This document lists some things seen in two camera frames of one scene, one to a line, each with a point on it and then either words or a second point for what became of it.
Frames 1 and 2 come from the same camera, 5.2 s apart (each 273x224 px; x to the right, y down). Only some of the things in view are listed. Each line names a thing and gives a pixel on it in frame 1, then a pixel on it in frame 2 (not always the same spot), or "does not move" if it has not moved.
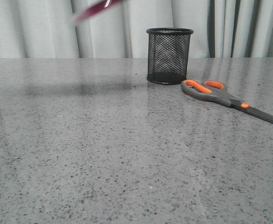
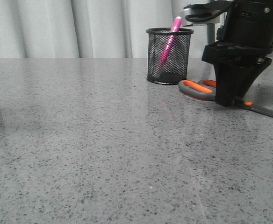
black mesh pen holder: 168,54 does not move
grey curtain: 47,29 does not move
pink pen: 107,4 → 169,43
